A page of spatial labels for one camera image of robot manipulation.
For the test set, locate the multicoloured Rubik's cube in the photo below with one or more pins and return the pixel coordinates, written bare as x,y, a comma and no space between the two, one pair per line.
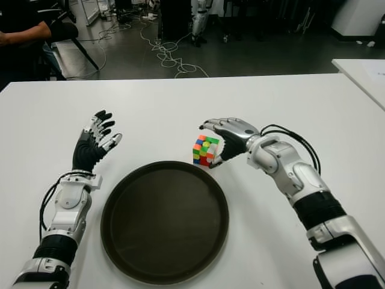
204,150

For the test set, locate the black panel screen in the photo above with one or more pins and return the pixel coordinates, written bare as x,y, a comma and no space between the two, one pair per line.
176,18

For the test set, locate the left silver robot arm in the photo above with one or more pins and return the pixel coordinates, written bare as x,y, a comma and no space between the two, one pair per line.
70,198

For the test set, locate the white paper scrap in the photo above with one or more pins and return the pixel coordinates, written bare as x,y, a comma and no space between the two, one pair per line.
370,44

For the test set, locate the white panel board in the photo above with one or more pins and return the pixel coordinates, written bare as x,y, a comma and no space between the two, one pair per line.
87,10

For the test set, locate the black chair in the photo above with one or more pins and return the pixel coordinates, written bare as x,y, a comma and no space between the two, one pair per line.
64,30

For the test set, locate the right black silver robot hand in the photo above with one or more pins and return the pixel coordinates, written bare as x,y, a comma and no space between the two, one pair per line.
237,132

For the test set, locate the dark brown round plate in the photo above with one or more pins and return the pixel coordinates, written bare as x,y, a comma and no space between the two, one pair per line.
164,222

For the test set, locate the white side table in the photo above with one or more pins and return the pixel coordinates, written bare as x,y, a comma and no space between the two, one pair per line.
364,75

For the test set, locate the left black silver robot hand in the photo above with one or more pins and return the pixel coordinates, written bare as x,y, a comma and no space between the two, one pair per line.
85,150

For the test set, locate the silver humanoid robot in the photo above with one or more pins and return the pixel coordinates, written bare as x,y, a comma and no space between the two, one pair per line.
199,21

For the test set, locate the seated person in black shirt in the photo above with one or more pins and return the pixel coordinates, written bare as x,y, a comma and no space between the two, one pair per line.
21,33

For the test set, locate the folded metal stand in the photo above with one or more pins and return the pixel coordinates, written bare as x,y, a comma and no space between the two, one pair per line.
304,19

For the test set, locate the white machine housing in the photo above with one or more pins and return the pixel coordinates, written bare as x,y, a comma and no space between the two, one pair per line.
358,15

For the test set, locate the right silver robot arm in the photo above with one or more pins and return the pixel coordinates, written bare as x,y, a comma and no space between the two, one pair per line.
306,177

